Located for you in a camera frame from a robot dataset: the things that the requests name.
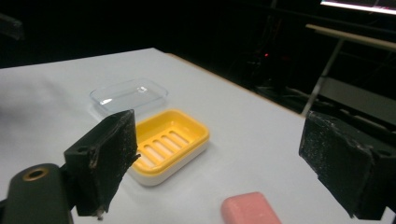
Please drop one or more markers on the yellow and white soap dish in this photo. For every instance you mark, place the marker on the yellow and white soap dish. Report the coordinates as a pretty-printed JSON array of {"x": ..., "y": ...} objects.
[{"x": 169, "y": 146}]

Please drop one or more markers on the pink soap bar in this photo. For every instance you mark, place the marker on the pink soap bar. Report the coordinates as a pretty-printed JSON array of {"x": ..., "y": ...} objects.
[{"x": 249, "y": 209}]

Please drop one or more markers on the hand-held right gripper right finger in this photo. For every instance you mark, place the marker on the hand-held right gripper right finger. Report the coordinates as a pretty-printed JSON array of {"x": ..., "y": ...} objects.
[{"x": 345, "y": 165}]

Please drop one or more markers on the dark object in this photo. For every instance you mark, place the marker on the dark object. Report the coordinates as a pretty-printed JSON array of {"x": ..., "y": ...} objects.
[{"x": 11, "y": 26}]

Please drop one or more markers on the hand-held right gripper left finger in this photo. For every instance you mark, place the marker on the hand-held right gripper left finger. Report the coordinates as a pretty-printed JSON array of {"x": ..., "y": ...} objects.
[{"x": 102, "y": 161}]

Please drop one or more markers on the clear plastic soap dish lid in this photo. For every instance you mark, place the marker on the clear plastic soap dish lid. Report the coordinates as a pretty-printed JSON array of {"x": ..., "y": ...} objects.
[{"x": 130, "y": 95}]

